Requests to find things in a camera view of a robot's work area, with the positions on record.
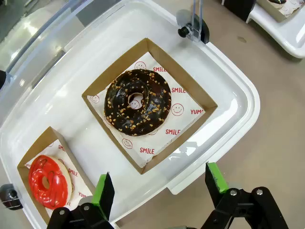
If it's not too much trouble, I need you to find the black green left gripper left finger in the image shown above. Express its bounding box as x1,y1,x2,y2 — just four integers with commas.
46,172,115,229

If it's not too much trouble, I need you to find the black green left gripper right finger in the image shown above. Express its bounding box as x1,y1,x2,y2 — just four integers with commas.
204,162,289,229

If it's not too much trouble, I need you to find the red glazed donut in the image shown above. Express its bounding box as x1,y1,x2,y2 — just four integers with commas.
28,155,72,210

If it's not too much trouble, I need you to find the brown cardboard donut box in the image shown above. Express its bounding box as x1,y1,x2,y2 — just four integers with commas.
256,0,285,23
81,37,218,175
17,126,96,225

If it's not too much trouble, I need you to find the chocolate donut with nuts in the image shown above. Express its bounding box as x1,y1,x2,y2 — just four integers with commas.
103,69,172,137

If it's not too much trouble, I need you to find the white smile print paper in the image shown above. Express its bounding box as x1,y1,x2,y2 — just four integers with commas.
269,0,305,22
87,51,206,167
23,139,93,210

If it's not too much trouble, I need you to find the black knob screw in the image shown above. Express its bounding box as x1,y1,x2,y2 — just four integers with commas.
178,25,189,38
0,183,24,211

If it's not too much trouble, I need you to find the large white plastic tray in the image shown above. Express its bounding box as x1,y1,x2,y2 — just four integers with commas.
246,0,305,59
0,0,261,229

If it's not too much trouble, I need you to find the clear acrylic cover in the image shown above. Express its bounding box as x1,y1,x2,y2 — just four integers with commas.
0,0,124,84

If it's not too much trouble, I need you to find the black block object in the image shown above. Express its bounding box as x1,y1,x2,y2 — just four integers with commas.
221,0,257,22

